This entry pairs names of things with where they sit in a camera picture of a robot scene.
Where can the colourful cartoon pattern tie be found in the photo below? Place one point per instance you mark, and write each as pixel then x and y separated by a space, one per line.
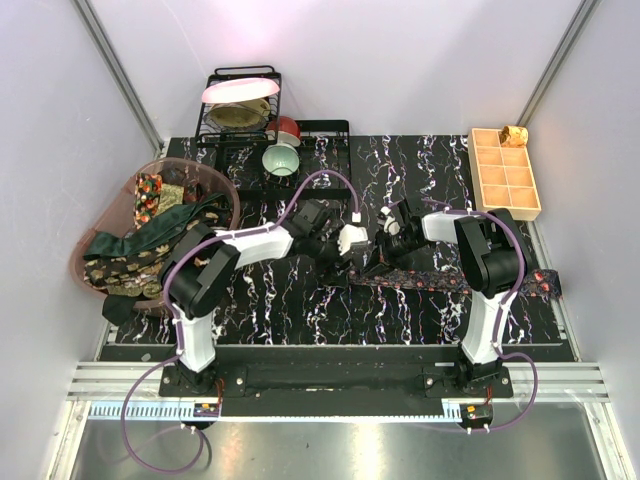
pixel 147 197

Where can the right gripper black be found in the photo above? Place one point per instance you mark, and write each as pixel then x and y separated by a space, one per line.
pixel 383 256

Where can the olive yellow plate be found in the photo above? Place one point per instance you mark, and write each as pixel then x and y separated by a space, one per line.
pixel 240 116

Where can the black wire dish rack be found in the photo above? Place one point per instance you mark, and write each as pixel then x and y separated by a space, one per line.
pixel 237 151

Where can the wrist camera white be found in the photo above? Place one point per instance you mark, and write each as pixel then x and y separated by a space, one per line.
pixel 351 236
pixel 387 221

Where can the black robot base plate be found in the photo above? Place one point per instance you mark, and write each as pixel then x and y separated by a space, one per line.
pixel 334 406

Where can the brown translucent plastic basin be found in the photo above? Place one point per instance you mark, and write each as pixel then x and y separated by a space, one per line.
pixel 122 263

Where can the rolled beige tie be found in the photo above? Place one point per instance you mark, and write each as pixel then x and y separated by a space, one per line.
pixel 513 137

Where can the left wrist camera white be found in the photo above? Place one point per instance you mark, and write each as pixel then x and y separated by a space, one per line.
pixel 351 236

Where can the pink plate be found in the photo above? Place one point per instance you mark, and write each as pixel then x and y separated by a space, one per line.
pixel 239 90

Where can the pale green ceramic bowl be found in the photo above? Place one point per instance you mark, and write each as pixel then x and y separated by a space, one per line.
pixel 280 159

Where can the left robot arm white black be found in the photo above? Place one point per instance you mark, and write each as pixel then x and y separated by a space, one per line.
pixel 201 267

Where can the red bowl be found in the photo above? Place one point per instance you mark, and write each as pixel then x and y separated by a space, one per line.
pixel 284 130

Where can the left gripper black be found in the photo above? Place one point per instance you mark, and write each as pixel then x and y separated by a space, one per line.
pixel 338 276

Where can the dark floral red-dotted tie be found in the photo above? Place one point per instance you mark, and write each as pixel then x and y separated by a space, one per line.
pixel 543 283

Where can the olive gold patterned tie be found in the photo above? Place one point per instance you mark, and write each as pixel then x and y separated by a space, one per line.
pixel 170 196

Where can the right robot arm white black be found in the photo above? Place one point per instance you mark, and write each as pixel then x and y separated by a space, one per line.
pixel 493 259

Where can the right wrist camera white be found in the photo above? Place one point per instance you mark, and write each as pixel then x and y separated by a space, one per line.
pixel 387 221

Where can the aluminium frame rail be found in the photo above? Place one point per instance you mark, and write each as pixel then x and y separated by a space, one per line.
pixel 552 382

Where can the wooden compartment box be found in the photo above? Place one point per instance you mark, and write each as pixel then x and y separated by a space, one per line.
pixel 502 177

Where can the dark green tie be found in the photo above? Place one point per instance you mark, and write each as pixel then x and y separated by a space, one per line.
pixel 145 235

